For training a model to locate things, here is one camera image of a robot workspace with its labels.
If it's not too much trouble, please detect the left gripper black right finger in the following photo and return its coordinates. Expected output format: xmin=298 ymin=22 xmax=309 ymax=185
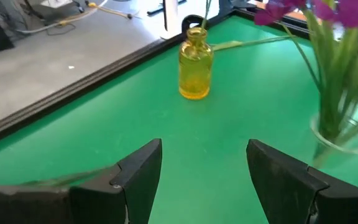
xmin=246 ymin=139 xmax=358 ymax=224

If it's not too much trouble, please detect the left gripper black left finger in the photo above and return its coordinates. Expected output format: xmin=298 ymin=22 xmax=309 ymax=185
xmin=70 ymin=138 xmax=163 ymax=224

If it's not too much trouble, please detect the clear glass vase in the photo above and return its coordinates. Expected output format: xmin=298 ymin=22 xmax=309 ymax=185
xmin=309 ymin=112 xmax=358 ymax=169

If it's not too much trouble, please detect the white flower spray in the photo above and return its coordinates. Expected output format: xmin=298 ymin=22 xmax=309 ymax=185
xmin=211 ymin=34 xmax=291 ymax=52

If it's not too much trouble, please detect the purple flower spray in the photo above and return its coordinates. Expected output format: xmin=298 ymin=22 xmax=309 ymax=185
xmin=253 ymin=0 xmax=358 ymax=147

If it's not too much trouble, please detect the yellow glass vase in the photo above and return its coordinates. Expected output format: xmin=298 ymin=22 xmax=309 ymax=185
xmin=178 ymin=27 xmax=214 ymax=101

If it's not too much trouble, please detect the green table mat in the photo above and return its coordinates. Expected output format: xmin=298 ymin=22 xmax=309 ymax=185
xmin=0 ymin=15 xmax=358 ymax=224

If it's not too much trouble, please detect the white pole round base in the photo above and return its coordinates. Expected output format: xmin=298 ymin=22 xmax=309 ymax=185
xmin=159 ymin=0 xmax=183 ymax=40

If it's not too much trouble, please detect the black table clamp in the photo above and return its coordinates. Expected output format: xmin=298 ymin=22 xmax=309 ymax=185
xmin=181 ymin=14 xmax=205 ymax=34

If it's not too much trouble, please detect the black table frame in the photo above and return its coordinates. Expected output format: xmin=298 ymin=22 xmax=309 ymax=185
xmin=0 ymin=7 xmax=310 ymax=150

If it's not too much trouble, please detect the yellow white floor cable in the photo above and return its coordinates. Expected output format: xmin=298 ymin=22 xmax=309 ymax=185
xmin=14 ymin=0 xmax=142 ymax=35

